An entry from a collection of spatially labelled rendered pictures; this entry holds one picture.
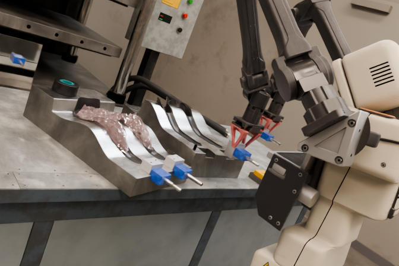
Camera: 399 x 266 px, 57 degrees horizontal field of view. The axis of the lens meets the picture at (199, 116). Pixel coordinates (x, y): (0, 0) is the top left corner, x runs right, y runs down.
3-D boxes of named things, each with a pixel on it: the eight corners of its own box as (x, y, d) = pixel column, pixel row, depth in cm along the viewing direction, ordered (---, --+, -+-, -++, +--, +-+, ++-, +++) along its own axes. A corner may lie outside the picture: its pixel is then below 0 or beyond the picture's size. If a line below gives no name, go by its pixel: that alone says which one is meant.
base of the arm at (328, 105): (342, 114, 67) (363, 120, 76) (323, 77, 70) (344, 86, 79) (302, 136, 71) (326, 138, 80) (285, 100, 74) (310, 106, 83)
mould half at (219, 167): (237, 178, 139) (251, 146, 136) (186, 177, 121) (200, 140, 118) (167, 123, 174) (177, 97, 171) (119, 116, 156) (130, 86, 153)
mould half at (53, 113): (185, 182, 117) (198, 151, 114) (129, 197, 94) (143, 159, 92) (85, 116, 140) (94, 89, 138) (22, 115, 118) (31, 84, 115)
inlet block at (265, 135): (280, 150, 163) (285, 139, 162) (274, 149, 160) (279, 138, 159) (259, 137, 172) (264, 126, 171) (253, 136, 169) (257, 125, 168)
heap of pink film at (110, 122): (158, 149, 118) (167, 127, 116) (119, 154, 103) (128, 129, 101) (105, 116, 130) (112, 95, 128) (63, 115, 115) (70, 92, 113)
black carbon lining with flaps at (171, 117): (223, 153, 137) (233, 130, 135) (192, 150, 127) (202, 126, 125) (173, 116, 162) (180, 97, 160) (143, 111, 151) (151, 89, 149)
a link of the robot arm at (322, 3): (302, -13, 119) (329, -18, 122) (287, 12, 132) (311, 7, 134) (361, 112, 107) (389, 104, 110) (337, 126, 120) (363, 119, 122)
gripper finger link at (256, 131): (227, 142, 125) (237, 117, 123) (240, 143, 130) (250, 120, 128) (240, 152, 120) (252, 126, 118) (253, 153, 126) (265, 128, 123)
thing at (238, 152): (259, 173, 120) (266, 158, 119) (250, 173, 116) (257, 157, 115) (233, 154, 129) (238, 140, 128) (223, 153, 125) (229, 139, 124)
